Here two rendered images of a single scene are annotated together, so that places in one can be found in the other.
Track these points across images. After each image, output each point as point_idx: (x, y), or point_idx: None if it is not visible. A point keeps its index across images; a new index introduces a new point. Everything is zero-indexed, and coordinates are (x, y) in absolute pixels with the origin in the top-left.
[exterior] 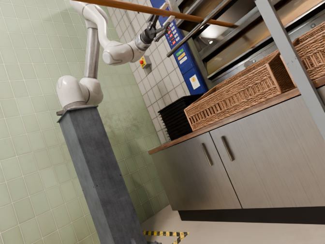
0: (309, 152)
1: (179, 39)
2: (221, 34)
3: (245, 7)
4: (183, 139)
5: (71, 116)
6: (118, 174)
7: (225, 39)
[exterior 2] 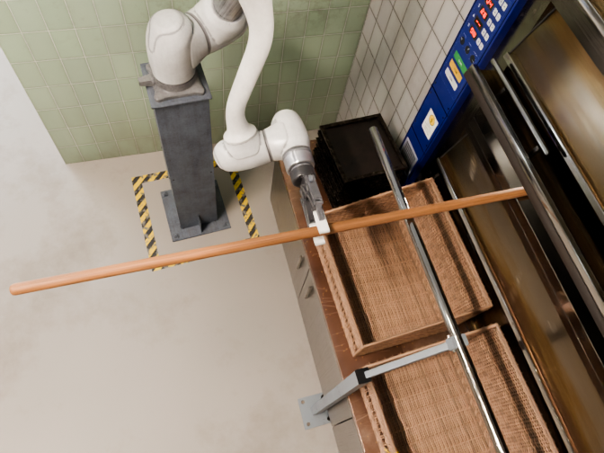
0: (328, 376)
1: (479, 52)
2: (502, 173)
3: None
4: (296, 222)
5: (158, 113)
6: (208, 171)
7: (497, 186)
